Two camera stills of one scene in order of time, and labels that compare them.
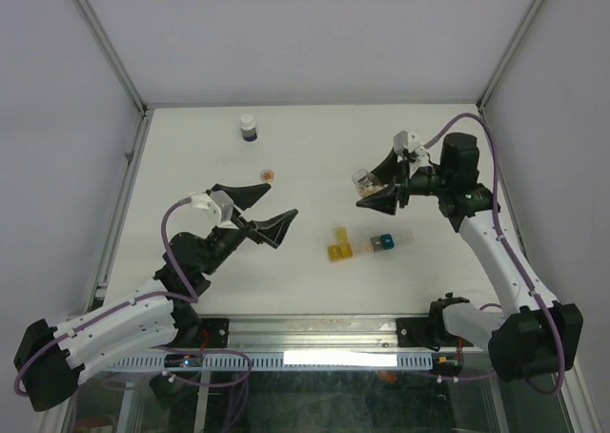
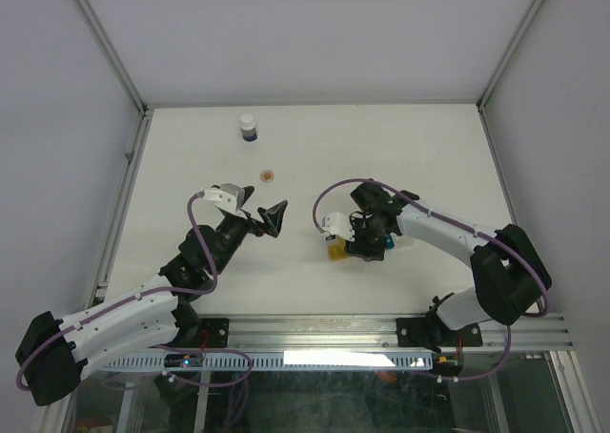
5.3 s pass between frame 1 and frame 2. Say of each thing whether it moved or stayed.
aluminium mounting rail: stayed
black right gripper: moved
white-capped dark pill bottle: stayed
